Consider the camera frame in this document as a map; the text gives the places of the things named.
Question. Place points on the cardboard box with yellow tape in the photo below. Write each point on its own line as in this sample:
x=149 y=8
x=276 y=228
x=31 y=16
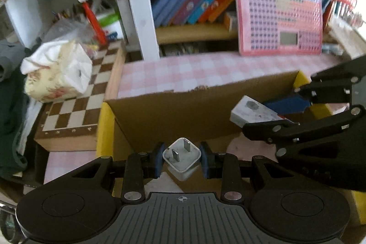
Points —
x=171 y=118

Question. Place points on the white charger plug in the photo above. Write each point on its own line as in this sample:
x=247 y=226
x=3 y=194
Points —
x=183 y=159

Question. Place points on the floral tissue pack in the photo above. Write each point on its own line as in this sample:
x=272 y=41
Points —
x=57 y=81

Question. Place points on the bunch of coloured pencils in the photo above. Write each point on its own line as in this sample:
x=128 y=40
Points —
x=62 y=16

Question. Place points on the grey cloth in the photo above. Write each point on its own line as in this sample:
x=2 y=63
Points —
x=8 y=61

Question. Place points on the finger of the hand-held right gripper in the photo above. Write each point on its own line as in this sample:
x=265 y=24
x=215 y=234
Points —
x=268 y=128
x=286 y=105

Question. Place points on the wooden shelf board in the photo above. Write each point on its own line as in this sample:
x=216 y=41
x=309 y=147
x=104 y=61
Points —
x=194 y=34

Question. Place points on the white wedge block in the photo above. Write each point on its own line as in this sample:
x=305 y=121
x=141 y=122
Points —
x=251 y=112

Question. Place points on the pink plush toy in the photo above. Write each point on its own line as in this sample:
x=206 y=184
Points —
x=251 y=146

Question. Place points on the white paper sheets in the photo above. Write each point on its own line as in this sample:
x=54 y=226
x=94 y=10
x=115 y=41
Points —
x=30 y=124

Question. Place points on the wooden chessboard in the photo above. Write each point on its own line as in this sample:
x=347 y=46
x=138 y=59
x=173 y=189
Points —
x=74 y=115

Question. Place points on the red stick with white cap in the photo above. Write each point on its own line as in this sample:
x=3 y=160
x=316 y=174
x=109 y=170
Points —
x=93 y=21

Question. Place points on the clear plastic bag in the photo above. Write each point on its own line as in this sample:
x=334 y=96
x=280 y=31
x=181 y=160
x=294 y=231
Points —
x=65 y=31

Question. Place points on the pink learning tablet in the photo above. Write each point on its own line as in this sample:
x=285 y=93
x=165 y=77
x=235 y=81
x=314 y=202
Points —
x=257 y=18

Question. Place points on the light blue packet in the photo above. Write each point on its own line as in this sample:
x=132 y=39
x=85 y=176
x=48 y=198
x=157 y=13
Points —
x=333 y=49

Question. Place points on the dark green cloth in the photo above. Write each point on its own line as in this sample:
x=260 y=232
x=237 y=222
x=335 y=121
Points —
x=11 y=132

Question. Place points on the green and white box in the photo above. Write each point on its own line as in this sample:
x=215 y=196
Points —
x=110 y=19

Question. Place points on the small orange box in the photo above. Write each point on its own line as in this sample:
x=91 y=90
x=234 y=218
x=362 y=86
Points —
x=230 y=21

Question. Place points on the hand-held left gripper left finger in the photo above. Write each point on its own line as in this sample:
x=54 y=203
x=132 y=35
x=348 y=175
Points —
x=157 y=159

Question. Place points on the stack of magazines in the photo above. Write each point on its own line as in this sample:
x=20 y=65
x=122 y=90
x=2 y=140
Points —
x=197 y=49

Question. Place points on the white shelf post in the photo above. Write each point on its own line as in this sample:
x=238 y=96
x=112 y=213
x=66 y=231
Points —
x=140 y=9

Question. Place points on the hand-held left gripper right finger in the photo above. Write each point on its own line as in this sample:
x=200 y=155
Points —
x=204 y=159

